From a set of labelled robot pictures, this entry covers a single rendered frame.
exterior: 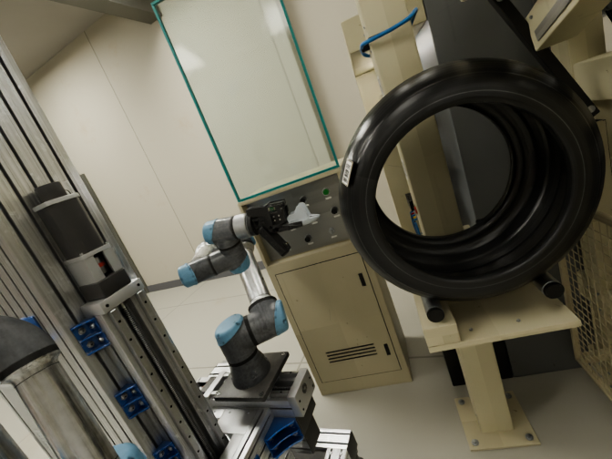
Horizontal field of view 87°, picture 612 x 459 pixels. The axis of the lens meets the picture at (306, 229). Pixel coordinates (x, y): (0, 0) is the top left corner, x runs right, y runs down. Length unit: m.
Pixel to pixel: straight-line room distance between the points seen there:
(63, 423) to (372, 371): 1.55
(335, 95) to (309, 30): 0.66
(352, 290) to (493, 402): 0.75
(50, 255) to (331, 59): 3.13
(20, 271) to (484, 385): 1.62
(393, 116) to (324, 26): 2.99
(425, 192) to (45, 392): 1.12
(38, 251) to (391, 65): 1.11
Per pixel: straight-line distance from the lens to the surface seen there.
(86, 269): 1.01
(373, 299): 1.75
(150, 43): 4.78
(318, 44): 3.72
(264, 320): 1.20
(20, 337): 0.83
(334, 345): 1.94
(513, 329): 1.04
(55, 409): 0.82
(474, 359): 1.55
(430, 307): 0.95
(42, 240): 1.07
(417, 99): 0.78
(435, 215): 1.22
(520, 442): 1.81
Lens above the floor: 1.45
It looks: 15 degrees down
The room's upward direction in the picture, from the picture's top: 21 degrees counter-clockwise
